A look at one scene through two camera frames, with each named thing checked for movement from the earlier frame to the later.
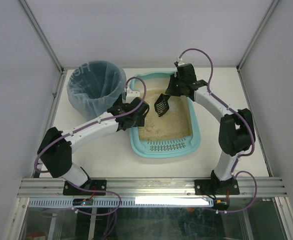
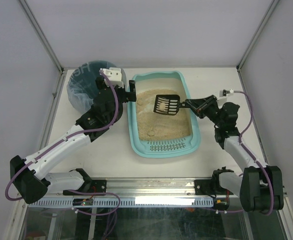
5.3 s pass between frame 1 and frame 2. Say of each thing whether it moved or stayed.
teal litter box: stayed
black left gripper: moved
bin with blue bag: stayed
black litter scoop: moved
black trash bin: stayed
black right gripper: moved
